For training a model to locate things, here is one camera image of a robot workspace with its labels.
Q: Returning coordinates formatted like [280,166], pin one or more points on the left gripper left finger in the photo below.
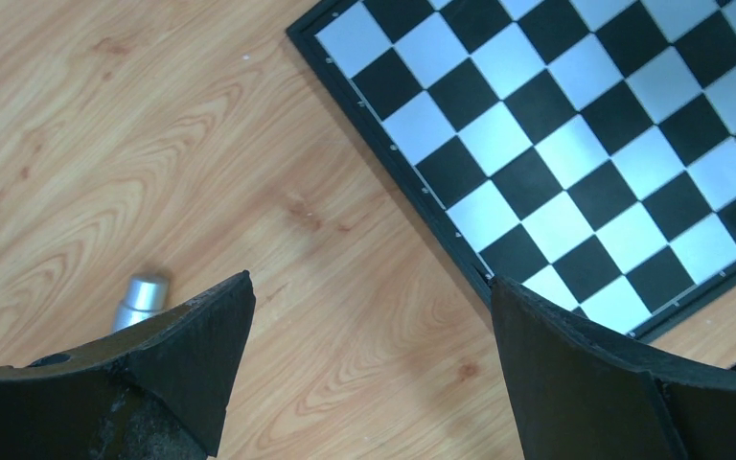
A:
[156,390]

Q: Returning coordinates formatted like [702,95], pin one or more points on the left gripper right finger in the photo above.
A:
[582,391]

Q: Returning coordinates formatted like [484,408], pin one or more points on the folding chess board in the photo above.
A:
[585,149]

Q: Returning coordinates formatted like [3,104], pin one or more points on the silver metal cylinder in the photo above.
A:
[145,296]

